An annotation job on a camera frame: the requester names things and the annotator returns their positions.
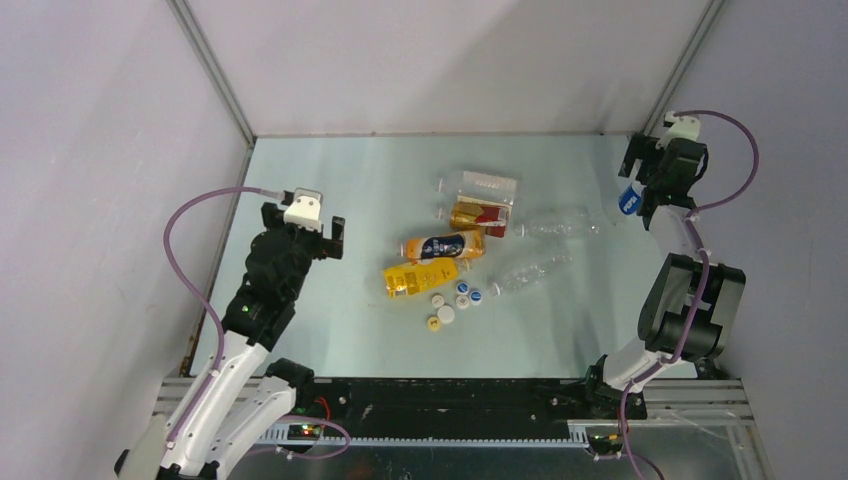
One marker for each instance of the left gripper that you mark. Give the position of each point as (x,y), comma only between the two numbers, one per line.
(274,217)

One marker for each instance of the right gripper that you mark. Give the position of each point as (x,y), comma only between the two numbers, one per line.
(643,148)

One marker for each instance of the crushed blue label bottle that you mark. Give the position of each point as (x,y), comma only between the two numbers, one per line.
(626,204)

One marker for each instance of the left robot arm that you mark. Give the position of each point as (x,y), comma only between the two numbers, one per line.
(355,307)

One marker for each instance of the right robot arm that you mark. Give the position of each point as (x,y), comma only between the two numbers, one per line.
(690,308)

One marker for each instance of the yellow label bottle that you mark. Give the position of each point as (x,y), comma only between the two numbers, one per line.
(411,278)

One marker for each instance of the clear bottle upper right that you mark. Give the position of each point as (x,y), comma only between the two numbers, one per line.
(566,222)

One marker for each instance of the clear bottle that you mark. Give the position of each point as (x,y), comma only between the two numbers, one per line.
(566,222)
(478,185)
(528,269)

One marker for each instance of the clear bottle far back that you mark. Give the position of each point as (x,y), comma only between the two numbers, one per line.
(478,185)

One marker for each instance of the red gold label bottle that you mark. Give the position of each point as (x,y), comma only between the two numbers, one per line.
(469,213)

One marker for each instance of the orange navy label bottle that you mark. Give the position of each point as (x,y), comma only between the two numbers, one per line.
(465,244)

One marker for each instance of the clear bottle lower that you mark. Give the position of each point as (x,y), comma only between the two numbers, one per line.
(528,269)

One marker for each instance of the yellow cap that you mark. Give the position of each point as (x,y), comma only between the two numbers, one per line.
(434,323)

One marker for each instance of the plain white cap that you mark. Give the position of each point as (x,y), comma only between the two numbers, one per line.
(446,314)

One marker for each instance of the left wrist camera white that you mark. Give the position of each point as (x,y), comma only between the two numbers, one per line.
(304,210)

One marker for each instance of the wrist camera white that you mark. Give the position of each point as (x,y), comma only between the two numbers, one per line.
(304,210)
(678,126)

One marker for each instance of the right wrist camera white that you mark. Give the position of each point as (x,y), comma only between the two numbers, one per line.
(678,126)

